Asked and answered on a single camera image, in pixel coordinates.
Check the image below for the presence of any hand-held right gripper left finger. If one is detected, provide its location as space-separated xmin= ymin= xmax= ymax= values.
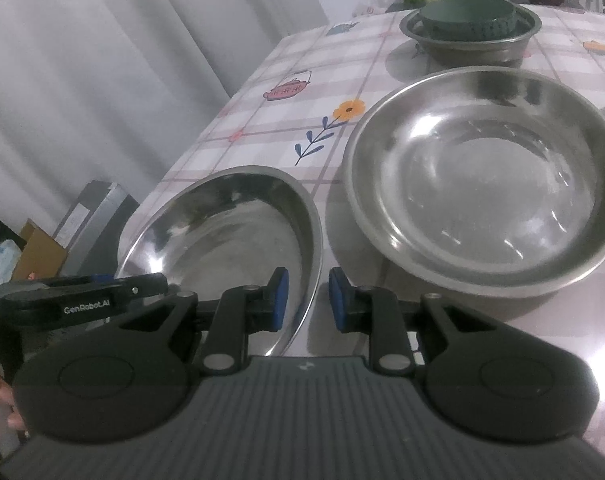
xmin=117 ymin=266 xmax=290 ymax=374

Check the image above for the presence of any person's left hand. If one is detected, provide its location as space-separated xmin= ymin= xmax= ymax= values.
xmin=0 ymin=365 xmax=28 ymax=442

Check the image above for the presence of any brown cardboard box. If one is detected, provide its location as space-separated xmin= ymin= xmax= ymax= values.
xmin=10 ymin=217 xmax=67 ymax=282

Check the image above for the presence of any white curtain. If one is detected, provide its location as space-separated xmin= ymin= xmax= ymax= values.
xmin=0 ymin=0 xmax=331 ymax=241

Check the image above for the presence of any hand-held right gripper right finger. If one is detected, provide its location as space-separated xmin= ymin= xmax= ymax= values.
xmin=329 ymin=266 xmax=488 ymax=374

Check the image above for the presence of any green ceramic bowl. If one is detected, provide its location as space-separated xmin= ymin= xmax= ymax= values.
xmin=421 ymin=0 xmax=519 ymax=41

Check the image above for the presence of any white blue plastic bag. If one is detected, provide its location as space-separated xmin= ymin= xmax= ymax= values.
xmin=0 ymin=240 xmax=27 ymax=287

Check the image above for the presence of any grey flat box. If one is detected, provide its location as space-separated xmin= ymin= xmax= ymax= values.
xmin=51 ymin=180 xmax=141 ymax=273

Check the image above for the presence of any oval stainless steel plate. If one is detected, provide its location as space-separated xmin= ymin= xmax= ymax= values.
xmin=116 ymin=165 xmax=324 ymax=358

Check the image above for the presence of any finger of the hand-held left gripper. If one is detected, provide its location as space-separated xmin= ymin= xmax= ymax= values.
xmin=42 ymin=272 xmax=169 ymax=298

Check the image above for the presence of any checked printed tablecloth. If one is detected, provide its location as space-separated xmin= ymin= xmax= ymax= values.
xmin=116 ymin=5 xmax=605 ymax=391

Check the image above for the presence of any large round stainless steel plate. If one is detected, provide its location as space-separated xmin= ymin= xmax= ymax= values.
xmin=341 ymin=67 xmax=605 ymax=297

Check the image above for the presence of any stainless steel bowl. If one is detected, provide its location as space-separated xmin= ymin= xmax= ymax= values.
xmin=400 ymin=3 xmax=543 ymax=69

